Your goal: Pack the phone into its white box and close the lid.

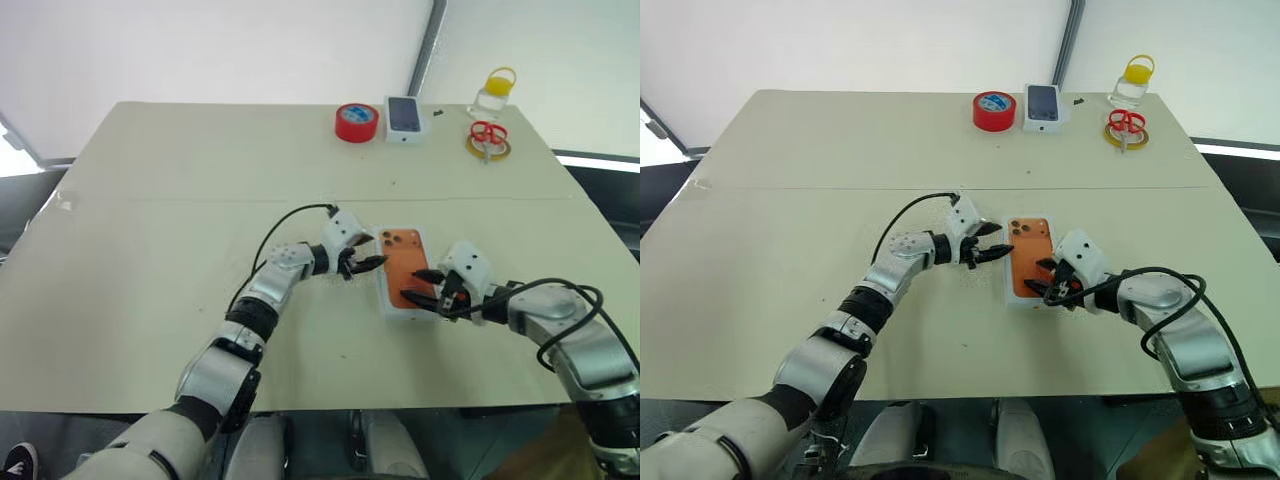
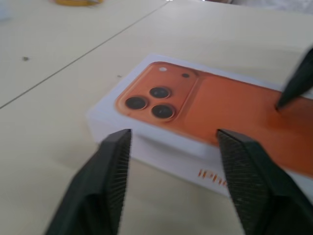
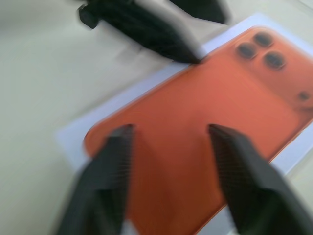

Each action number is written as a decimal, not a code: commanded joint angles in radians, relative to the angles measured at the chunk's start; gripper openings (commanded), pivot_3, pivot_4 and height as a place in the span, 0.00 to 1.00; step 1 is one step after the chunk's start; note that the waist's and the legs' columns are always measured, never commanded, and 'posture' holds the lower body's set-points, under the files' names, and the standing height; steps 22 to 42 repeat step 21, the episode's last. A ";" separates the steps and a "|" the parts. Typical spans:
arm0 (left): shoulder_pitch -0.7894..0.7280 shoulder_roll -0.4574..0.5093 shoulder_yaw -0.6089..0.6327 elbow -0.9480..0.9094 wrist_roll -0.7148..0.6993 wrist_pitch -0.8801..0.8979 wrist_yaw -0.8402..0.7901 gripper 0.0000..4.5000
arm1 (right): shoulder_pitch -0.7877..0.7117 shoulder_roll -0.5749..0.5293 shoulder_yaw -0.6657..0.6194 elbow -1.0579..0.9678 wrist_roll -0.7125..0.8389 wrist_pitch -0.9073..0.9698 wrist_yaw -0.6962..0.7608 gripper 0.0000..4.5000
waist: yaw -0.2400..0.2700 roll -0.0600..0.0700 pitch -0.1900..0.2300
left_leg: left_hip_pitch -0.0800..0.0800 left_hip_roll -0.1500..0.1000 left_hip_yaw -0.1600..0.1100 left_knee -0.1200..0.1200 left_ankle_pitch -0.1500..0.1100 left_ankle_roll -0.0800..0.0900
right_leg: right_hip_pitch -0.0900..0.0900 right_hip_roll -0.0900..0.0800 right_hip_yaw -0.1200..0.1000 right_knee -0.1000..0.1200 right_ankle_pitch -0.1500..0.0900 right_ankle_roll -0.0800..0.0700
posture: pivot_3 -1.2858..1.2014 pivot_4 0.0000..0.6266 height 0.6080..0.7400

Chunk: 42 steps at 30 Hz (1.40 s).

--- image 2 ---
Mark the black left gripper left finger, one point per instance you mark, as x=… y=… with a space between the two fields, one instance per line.
x=97 y=191

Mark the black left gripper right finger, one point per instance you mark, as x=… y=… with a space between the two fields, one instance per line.
x=259 y=191

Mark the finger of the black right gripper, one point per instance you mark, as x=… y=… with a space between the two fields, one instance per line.
x=298 y=78

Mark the yellow tape roll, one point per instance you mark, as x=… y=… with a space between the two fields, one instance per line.
x=73 y=2

